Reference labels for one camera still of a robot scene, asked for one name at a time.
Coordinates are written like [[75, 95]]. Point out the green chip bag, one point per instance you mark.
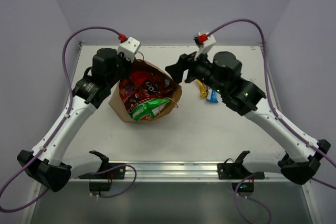
[[148, 108]]

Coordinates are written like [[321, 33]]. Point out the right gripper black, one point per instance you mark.
[[185, 62]]

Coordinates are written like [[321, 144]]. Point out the blue white snack pack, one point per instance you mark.
[[212, 96]]

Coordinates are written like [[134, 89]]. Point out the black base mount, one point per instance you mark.
[[234, 170], [101, 184]]

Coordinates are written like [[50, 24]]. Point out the yellow M&M candy pack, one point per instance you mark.
[[203, 90]]

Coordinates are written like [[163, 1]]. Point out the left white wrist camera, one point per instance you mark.
[[128, 47]]

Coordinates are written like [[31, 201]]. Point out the red Doritos chip bag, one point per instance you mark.
[[148, 84]]

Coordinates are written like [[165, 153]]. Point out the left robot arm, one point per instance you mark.
[[44, 163]]

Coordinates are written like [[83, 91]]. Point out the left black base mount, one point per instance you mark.
[[101, 184]]

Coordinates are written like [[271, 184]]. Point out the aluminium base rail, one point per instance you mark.
[[172, 171]]

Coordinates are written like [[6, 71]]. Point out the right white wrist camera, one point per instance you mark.
[[204, 41]]

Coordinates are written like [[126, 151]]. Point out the red Skittles candy pack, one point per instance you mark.
[[128, 92]]

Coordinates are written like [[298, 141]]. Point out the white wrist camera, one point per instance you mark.
[[128, 47], [204, 41]]

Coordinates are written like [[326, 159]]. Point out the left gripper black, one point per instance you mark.
[[122, 66]]

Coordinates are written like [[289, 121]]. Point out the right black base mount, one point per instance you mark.
[[234, 170]]

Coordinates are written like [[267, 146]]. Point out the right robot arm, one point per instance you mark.
[[300, 158]]

